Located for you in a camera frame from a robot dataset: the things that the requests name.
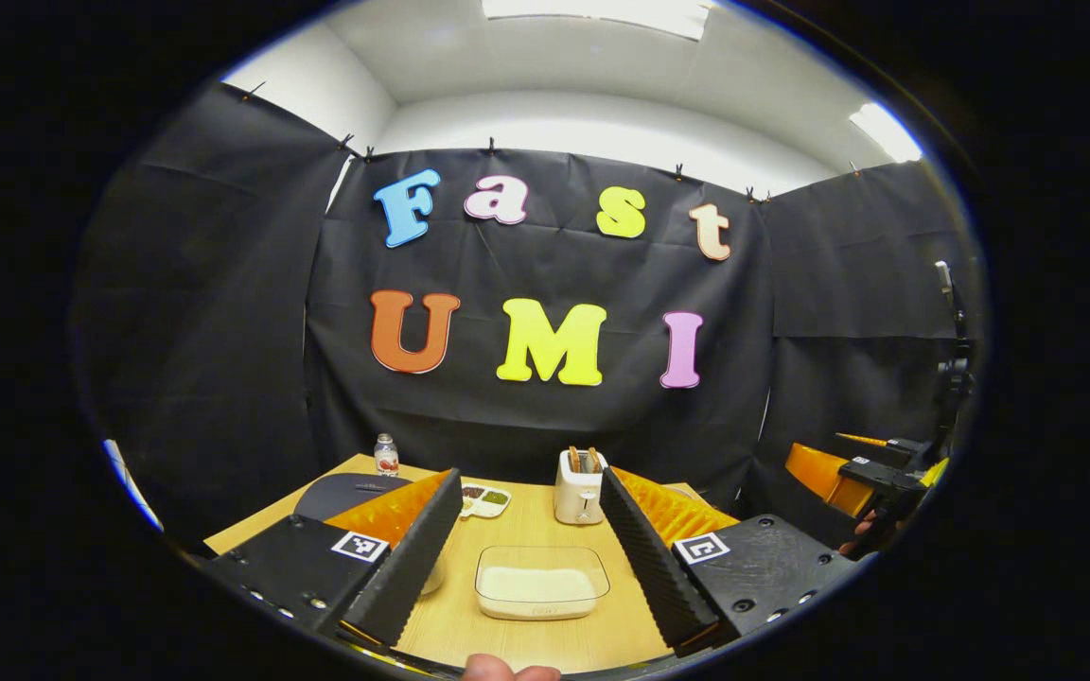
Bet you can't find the white divided bean plate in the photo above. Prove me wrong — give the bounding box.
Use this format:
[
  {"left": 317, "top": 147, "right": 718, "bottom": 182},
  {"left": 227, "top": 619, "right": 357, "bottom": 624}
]
[{"left": 460, "top": 482, "right": 513, "bottom": 519}]

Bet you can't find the small ceiling light panel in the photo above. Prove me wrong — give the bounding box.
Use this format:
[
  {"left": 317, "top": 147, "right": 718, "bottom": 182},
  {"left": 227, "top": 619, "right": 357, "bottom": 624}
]
[{"left": 850, "top": 102, "right": 924, "bottom": 164}]

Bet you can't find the row of small cloth clips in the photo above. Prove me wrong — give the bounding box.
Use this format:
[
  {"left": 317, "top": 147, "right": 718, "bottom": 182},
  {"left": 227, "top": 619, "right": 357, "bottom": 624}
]
[{"left": 240, "top": 80, "right": 863, "bottom": 204}]

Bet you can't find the black backdrop cloth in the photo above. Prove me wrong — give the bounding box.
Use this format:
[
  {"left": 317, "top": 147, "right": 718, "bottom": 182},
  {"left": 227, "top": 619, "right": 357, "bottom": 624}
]
[{"left": 72, "top": 83, "right": 986, "bottom": 550}]

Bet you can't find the clear tray of rice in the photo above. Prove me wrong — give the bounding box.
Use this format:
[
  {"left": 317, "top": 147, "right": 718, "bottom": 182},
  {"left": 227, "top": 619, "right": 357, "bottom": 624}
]
[{"left": 474, "top": 546, "right": 611, "bottom": 621}]

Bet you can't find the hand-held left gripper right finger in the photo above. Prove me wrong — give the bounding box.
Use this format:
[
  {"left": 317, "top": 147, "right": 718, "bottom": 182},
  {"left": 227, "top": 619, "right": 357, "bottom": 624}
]
[{"left": 599, "top": 465, "right": 858, "bottom": 658}]

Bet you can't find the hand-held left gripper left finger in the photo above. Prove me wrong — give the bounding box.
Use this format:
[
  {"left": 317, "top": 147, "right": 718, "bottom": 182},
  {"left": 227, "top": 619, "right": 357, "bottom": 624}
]
[{"left": 204, "top": 466, "right": 464, "bottom": 649}]

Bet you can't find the white toaster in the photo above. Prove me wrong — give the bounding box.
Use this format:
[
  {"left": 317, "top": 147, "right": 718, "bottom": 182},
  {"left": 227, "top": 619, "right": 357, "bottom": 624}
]
[{"left": 553, "top": 447, "right": 609, "bottom": 526}]

